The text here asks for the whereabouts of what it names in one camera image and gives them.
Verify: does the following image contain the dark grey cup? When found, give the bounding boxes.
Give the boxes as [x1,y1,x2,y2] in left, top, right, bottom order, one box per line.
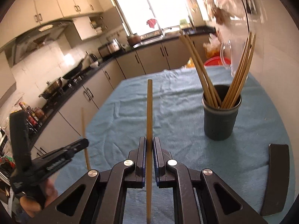
[202,85,242,141]

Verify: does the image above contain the black wok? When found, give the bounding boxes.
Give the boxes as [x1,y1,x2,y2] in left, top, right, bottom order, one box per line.
[61,59,85,80]

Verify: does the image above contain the crumpled plastic bag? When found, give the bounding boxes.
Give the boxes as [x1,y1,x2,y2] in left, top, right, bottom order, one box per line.
[203,41,220,58]

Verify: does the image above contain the beige cabinets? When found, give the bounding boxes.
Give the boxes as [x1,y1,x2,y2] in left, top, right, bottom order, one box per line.
[0,0,105,28]
[30,34,216,164]

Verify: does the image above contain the blue cloth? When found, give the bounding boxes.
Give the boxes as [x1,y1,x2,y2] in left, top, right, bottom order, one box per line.
[55,66,296,224]

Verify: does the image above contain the beige lower cabinets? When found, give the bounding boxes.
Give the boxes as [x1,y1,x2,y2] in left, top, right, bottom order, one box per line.
[30,34,216,164]

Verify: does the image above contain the black curved plastic piece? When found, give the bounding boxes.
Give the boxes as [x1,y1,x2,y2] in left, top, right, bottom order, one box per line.
[260,143,290,217]

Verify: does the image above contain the brown sauce jar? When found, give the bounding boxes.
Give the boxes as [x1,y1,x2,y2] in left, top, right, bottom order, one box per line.
[34,107,45,120]

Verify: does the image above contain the person's left hand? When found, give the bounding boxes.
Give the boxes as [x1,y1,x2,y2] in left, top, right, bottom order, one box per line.
[20,179,59,217]

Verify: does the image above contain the brown clay pot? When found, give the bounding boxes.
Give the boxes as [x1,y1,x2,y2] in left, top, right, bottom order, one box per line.
[127,34,142,47]

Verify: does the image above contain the steel pot with lid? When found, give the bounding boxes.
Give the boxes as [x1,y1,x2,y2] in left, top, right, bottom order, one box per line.
[38,79,64,99]

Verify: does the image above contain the silver rice cooker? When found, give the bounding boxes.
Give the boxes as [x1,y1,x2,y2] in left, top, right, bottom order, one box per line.
[106,38,121,55]

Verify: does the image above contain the hanging plastic bags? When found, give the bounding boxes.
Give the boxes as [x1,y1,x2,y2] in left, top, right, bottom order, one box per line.
[187,0,248,26]

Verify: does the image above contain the wall dish shelf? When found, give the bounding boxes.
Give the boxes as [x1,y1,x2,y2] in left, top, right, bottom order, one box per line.
[90,16,105,35]

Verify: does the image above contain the black gas stove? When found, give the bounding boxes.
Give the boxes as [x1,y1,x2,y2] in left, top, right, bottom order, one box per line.
[45,69,93,103]

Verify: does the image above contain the black kitchen countertop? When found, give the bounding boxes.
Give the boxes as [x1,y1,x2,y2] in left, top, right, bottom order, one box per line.
[22,26,216,150]

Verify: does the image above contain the red plastic basin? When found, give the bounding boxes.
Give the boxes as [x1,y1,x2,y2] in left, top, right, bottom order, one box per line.
[204,56,230,67]

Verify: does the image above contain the dark sauce bottle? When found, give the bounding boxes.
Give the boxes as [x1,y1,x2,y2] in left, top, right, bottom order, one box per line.
[18,101,30,123]

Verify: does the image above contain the steel range hood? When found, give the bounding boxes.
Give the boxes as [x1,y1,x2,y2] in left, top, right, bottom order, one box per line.
[4,20,75,66]

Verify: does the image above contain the kitchen window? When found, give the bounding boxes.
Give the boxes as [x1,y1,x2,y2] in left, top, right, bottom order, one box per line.
[112,0,195,38]

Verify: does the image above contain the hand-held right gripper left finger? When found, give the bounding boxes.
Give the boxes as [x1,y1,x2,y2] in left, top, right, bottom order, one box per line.
[28,136,147,224]

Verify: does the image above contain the beige upper cabinets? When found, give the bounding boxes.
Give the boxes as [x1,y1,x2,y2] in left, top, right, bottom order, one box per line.
[0,0,105,28]

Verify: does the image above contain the wooden chopstick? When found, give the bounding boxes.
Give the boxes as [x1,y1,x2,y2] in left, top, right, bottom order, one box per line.
[146,79,154,223]
[81,108,91,171]

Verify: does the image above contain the set of wooden chopsticks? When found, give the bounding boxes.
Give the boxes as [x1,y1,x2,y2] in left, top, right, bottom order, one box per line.
[179,31,257,110]

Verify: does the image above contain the clear glass pitcher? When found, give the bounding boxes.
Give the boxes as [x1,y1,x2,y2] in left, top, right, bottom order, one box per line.
[220,40,237,78]

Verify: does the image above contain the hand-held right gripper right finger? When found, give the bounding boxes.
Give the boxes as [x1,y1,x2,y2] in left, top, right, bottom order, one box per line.
[152,136,269,224]

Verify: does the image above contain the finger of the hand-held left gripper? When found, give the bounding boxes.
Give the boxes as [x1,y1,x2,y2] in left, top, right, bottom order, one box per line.
[31,138,90,176]

